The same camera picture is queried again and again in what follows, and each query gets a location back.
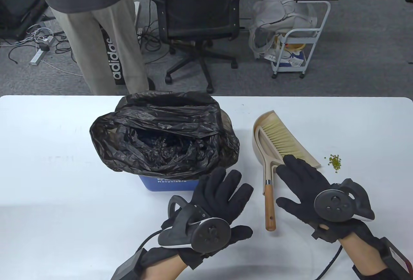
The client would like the blue and white box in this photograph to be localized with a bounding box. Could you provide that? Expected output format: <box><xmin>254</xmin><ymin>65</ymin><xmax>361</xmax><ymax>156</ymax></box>
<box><xmin>277</xmin><ymin>49</ymin><xmax>305</xmax><ymax>67</ymax></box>

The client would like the white power strip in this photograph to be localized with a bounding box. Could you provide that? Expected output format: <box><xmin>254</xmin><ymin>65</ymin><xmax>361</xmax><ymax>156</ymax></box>
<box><xmin>30</xmin><ymin>49</ymin><xmax>45</xmax><ymax>66</ymax></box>

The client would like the person's right forearm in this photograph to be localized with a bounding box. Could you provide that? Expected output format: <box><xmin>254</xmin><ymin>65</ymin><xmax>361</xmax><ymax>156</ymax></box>
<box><xmin>339</xmin><ymin>233</ymin><xmax>385</xmax><ymax>276</ymax></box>

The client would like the white rolling cart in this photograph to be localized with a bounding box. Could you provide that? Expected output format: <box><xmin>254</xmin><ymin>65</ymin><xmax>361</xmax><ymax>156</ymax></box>
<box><xmin>270</xmin><ymin>1</ymin><xmax>331</xmax><ymax>79</ymax></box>

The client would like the black mesh office chair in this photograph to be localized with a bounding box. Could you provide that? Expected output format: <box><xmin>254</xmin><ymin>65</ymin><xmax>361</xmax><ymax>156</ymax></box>
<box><xmin>149</xmin><ymin>0</ymin><xmax>245</xmax><ymax>93</ymax></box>

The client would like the person's left hand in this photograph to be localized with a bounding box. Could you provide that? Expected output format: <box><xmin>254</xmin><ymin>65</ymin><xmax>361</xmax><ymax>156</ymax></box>
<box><xmin>142</xmin><ymin>167</ymin><xmax>254</xmax><ymax>271</ymax></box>

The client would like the black glove cable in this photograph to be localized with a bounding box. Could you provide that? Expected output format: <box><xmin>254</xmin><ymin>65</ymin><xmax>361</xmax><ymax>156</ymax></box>
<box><xmin>139</xmin><ymin>228</ymin><xmax>169</xmax><ymax>252</ymax></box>
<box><xmin>315</xmin><ymin>244</ymin><xmax>343</xmax><ymax>280</ymax></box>

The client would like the beige brush with wooden handle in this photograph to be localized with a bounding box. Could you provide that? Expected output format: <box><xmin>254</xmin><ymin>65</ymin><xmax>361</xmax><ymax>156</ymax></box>
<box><xmin>258</xmin><ymin>120</ymin><xmax>307</xmax><ymax>231</ymax></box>

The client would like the black wrist sensor box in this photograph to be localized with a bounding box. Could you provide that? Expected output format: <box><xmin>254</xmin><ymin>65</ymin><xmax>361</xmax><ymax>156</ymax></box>
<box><xmin>111</xmin><ymin>248</ymin><xmax>149</xmax><ymax>280</ymax></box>
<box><xmin>352</xmin><ymin>236</ymin><xmax>413</xmax><ymax>280</ymax></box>

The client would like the black plastic bin bag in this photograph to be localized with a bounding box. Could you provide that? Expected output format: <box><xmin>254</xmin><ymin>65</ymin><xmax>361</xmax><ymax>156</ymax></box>
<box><xmin>90</xmin><ymin>90</ymin><xmax>240</xmax><ymax>179</ymax></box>

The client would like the black monitor stand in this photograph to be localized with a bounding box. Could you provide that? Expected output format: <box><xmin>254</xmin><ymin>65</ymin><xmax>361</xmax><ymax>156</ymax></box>
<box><xmin>0</xmin><ymin>0</ymin><xmax>45</xmax><ymax>40</ymax></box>

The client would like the blue food waste bin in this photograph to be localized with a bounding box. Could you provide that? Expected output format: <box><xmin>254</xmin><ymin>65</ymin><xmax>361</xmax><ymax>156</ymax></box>
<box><xmin>139</xmin><ymin>174</ymin><xmax>210</xmax><ymax>192</ymax></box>

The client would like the white table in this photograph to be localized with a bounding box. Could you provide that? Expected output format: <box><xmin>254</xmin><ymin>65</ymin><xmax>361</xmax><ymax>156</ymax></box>
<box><xmin>0</xmin><ymin>95</ymin><xmax>413</xmax><ymax>280</ymax></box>

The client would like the person's left forearm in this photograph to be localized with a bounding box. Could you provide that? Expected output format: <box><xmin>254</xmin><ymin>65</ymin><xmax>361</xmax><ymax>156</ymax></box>
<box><xmin>142</xmin><ymin>254</ymin><xmax>185</xmax><ymax>280</ymax></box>

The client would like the pile of green mung beans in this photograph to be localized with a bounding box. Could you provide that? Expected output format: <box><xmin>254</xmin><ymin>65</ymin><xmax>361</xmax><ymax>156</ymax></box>
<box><xmin>327</xmin><ymin>154</ymin><xmax>343</xmax><ymax>173</ymax></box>

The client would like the beige plastic dustpan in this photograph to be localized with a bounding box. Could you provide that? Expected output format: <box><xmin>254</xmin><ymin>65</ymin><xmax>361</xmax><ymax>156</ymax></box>
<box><xmin>252</xmin><ymin>110</ymin><xmax>321</xmax><ymax>177</ymax></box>

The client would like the person's right hand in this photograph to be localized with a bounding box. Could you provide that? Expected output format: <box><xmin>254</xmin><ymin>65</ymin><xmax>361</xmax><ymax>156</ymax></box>
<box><xmin>276</xmin><ymin>155</ymin><xmax>385</xmax><ymax>254</ymax></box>

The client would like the black backpack with white print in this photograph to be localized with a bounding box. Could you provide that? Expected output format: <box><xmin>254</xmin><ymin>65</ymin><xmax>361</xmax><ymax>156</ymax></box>
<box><xmin>99</xmin><ymin>26</ymin><xmax>126</xmax><ymax>87</ymax></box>

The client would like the light grey backpack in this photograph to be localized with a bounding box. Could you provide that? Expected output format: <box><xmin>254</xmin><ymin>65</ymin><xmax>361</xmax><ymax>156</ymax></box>
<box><xmin>250</xmin><ymin>0</ymin><xmax>318</xmax><ymax>59</ymax></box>

